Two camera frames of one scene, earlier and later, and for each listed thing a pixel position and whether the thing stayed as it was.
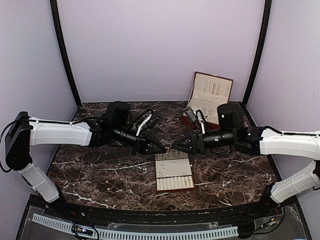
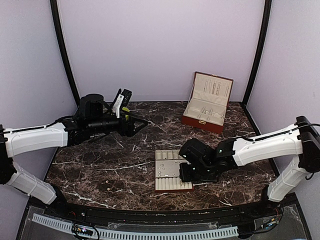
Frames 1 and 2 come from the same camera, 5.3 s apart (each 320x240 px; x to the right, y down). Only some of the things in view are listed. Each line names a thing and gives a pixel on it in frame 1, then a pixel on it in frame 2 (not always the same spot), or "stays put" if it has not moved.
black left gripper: x=141 y=144 -> x=129 y=131
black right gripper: x=197 y=143 -> x=185 y=176
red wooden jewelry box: x=208 y=92 stays put
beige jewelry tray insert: x=173 y=170 stays put
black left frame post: x=54 y=8 stays put
